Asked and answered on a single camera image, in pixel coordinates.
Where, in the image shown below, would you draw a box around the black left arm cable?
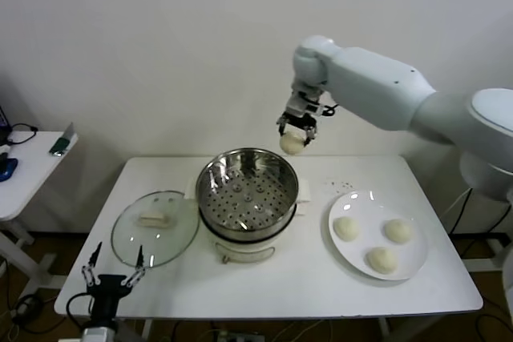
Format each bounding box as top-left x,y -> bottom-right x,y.
65,292 -> 99,342

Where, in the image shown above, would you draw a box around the power strip on floor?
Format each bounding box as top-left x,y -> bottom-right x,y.
212,329 -> 265,342

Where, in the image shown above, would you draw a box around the white side table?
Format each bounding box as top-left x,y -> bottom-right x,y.
0,130 -> 79,291

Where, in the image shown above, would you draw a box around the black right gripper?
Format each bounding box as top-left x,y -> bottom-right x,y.
276,111 -> 318,149

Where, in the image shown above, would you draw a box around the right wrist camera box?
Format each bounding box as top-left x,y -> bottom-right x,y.
289,93 -> 322,117

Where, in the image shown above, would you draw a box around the white steamed baozi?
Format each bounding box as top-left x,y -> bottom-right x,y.
365,246 -> 400,277
333,215 -> 361,243
279,130 -> 308,155
383,218 -> 414,245

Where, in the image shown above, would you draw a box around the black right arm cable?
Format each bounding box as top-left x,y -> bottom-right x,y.
310,93 -> 340,117

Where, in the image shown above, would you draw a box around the black cable on side table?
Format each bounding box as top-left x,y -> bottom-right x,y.
6,123 -> 39,147

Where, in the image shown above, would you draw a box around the steel steamer basket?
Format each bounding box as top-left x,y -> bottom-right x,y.
195,147 -> 300,240

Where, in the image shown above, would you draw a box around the black floor cable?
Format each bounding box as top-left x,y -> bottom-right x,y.
10,293 -> 65,335

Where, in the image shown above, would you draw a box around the green and silver object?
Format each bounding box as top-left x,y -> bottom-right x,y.
48,122 -> 78,158

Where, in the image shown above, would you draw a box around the glass pot lid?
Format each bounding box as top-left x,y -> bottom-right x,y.
111,191 -> 200,269

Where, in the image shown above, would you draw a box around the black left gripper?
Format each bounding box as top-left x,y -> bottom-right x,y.
82,241 -> 146,328

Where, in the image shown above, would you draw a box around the dark device with blue screen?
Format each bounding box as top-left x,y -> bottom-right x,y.
0,105 -> 12,147

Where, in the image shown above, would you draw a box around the brown crumbs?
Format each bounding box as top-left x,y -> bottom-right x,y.
325,179 -> 353,193

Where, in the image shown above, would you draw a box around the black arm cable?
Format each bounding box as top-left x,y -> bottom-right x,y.
65,292 -> 99,342
310,93 -> 340,117

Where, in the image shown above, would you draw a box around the white electric cooker base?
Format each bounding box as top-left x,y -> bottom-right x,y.
199,203 -> 298,265

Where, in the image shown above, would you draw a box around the white floor stand frame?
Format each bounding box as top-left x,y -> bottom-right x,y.
448,231 -> 507,273

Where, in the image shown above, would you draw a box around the white round plate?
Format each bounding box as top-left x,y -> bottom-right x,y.
327,191 -> 429,281

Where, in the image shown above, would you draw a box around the blue object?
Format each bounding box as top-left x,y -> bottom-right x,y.
0,157 -> 19,183

